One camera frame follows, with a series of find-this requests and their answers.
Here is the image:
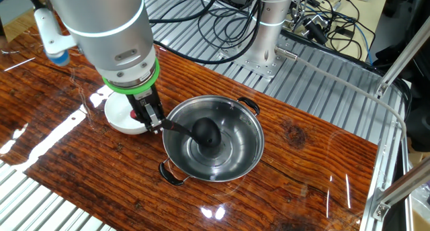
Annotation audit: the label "wood grain table mat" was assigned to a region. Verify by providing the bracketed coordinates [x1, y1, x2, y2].
[0, 22, 379, 231]

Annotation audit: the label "white ceramic bowl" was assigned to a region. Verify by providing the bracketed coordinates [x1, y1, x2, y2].
[103, 91, 151, 136]

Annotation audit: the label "grey cable with metal plug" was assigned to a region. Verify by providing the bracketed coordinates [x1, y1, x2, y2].
[274, 46, 408, 141]

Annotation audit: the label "aluminium frame strut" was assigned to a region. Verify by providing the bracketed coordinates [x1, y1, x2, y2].
[374, 15, 430, 99]
[371, 163, 430, 222]

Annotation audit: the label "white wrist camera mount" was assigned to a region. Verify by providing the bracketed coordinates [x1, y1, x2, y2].
[33, 7, 77, 68]

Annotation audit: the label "large black object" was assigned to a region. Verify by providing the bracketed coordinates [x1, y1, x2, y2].
[371, 0, 430, 153]

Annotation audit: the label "black clamp on metal stand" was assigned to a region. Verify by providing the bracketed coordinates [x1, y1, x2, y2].
[290, 0, 329, 46]

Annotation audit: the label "black ladle with red end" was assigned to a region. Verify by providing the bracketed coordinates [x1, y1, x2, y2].
[129, 109, 222, 149]

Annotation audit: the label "green flange ring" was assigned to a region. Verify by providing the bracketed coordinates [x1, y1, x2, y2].
[101, 58, 161, 96]

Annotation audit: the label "tangled black cables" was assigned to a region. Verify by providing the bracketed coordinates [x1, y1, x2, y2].
[285, 0, 377, 62]

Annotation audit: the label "steel pot with black handles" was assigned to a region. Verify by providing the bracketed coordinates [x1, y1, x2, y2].
[157, 95, 265, 187]

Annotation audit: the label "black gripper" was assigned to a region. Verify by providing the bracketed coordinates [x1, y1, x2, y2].
[126, 85, 167, 135]

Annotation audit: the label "black cable bundle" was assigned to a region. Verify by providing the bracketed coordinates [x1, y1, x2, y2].
[144, 0, 268, 66]

